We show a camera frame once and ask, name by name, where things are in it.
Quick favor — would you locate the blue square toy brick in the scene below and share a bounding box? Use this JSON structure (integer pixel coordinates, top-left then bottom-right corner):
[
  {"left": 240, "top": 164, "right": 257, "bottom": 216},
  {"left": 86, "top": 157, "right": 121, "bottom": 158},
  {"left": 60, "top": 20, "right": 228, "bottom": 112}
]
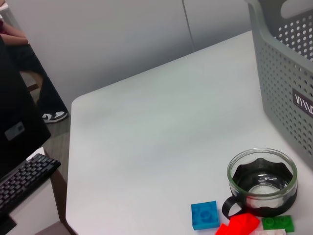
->
[{"left": 191, "top": 200, "right": 220, "bottom": 231}]

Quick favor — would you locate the bystander bare forearm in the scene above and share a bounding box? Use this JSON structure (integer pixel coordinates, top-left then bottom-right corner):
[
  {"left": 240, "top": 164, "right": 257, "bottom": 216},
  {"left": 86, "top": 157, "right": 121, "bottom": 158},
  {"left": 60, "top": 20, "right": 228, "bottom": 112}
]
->
[{"left": 0, "top": 21, "right": 29, "bottom": 46}]

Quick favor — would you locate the grey perforated plastic storage bin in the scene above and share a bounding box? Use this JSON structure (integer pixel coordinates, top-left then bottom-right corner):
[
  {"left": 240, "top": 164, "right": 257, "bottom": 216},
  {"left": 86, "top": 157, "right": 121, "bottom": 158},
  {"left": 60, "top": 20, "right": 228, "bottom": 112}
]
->
[{"left": 246, "top": 0, "right": 313, "bottom": 169}]

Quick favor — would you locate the black white sneaker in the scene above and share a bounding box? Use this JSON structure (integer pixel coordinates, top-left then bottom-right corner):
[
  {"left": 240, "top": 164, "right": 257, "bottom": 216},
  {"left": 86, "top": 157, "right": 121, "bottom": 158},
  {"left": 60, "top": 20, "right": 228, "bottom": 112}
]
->
[{"left": 42, "top": 110, "right": 68, "bottom": 124}]

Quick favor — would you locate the bystander black trousers leg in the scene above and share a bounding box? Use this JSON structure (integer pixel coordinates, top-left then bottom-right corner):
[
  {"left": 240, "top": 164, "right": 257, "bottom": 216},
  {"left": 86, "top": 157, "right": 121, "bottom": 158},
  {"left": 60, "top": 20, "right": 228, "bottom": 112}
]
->
[{"left": 18, "top": 44, "right": 68, "bottom": 116}]

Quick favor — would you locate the brown wooden stool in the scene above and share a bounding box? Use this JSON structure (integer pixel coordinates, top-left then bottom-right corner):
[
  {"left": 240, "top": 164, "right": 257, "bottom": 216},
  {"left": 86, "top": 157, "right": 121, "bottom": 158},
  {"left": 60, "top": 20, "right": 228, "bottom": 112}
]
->
[{"left": 21, "top": 70, "right": 45, "bottom": 98}]

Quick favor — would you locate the glass jar left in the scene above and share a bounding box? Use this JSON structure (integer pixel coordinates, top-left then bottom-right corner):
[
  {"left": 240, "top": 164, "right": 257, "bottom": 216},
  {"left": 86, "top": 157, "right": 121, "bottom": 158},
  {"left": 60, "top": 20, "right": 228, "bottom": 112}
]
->
[{"left": 222, "top": 148, "right": 298, "bottom": 219}]

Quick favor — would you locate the bright red long brick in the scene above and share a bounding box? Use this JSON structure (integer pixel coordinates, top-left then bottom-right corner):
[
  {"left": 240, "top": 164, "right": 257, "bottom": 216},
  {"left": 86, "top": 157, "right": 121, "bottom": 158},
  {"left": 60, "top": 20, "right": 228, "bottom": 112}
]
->
[{"left": 215, "top": 212, "right": 260, "bottom": 235}]

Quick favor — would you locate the black computer monitor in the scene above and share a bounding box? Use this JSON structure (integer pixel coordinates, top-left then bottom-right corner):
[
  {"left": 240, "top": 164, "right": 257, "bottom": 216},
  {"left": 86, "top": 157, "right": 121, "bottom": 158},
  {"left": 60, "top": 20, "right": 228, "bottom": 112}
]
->
[{"left": 0, "top": 34, "right": 51, "bottom": 179}]

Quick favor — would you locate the black computer keyboard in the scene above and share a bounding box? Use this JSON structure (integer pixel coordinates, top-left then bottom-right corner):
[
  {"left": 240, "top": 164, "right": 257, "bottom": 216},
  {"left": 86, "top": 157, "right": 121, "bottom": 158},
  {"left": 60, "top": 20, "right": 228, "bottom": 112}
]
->
[{"left": 0, "top": 153, "right": 62, "bottom": 218}]

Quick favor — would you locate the white office desk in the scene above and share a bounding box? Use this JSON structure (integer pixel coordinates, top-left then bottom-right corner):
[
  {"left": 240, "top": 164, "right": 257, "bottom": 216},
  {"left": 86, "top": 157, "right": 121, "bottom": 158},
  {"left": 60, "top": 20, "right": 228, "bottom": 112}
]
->
[{"left": 0, "top": 145, "right": 74, "bottom": 235}]

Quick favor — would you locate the green toy brick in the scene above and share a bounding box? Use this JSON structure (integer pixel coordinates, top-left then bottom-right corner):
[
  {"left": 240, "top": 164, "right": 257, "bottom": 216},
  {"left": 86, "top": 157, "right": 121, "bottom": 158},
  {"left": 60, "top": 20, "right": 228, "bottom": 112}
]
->
[{"left": 261, "top": 214, "right": 295, "bottom": 233}]

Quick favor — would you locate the small white toy brick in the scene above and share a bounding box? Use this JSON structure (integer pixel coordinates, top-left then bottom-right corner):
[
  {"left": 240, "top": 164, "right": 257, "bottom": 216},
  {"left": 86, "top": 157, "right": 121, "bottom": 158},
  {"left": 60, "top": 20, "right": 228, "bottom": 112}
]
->
[{"left": 251, "top": 229, "right": 287, "bottom": 235}]

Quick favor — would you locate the black monitor stand base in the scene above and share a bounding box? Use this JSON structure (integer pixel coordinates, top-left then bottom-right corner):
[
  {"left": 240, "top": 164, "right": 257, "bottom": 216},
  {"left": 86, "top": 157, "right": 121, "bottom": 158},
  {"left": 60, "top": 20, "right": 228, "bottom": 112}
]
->
[{"left": 0, "top": 212, "right": 18, "bottom": 235}]

